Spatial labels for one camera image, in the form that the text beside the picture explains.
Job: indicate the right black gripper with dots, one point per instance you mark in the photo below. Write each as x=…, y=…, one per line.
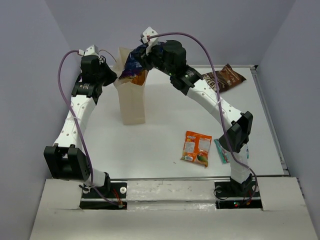
x=147, y=57

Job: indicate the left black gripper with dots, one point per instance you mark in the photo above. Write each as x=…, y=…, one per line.
x=112, y=76

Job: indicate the blue purple candy bag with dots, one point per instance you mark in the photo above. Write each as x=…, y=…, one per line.
x=132, y=67

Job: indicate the cream paper bag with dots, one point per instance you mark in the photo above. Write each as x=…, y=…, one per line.
x=131, y=96

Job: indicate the orange Kettle chips bag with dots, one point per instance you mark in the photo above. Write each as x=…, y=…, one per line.
x=140, y=78

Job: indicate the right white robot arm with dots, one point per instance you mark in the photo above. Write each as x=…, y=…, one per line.
x=236, y=125

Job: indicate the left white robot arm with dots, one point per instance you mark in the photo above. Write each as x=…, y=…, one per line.
x=68, y=158

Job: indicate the brown Kettle chips bag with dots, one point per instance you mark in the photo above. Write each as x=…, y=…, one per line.
x=227, y=79

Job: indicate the orange candy bag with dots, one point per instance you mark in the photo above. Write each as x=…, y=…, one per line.
x=196, y=148

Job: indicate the teal Fox's candy bag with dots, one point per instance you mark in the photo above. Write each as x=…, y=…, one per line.
x=225, y=156

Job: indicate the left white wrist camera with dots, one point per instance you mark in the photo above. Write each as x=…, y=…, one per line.
x=91, y=50

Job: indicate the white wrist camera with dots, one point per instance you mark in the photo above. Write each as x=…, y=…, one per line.
x=149, y=37
x=91, y=50

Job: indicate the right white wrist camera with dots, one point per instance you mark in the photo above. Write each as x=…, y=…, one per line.
x=149, y=37

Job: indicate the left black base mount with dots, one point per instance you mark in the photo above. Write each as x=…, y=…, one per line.
x=114, y=199

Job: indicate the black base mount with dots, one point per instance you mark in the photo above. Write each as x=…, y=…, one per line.
x=226, y=198
x=114, y=199

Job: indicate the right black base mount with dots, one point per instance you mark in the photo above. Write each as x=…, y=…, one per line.
x=226, y=198

